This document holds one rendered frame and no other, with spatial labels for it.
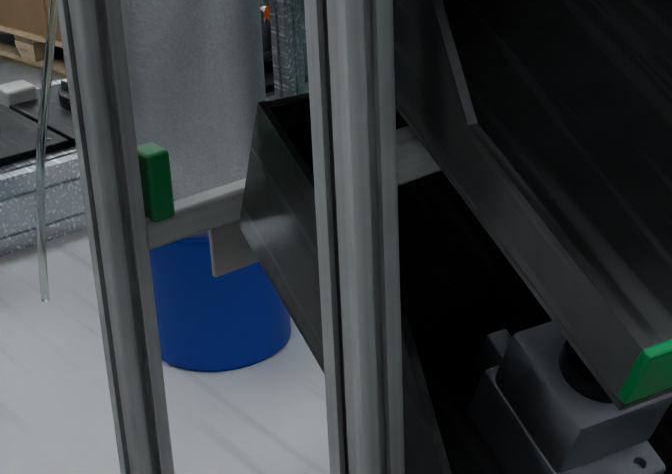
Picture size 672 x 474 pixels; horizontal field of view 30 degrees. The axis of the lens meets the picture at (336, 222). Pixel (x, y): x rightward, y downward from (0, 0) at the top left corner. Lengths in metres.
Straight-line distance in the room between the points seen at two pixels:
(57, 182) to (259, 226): 1.14
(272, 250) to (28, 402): 0.82
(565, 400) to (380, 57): 0.14
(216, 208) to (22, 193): 1.09
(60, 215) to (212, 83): 0.52
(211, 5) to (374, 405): 0.81
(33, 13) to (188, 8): 4.34
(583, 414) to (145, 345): 0.22
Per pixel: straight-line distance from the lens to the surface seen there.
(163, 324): 1.32
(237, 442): 1.21
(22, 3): 5.57
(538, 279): 0.36
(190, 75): 1.20
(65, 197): 1.67
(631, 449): 0.48
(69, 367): 1.37
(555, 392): 0.45
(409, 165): 0.40
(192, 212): 0.57
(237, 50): 1.21
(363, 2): 0.38
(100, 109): 0.53
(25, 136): 1.74
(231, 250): 0.60
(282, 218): 0.51
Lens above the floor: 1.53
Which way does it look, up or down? 24 degrees down
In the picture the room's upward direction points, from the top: 3 degrees counter-clockwise
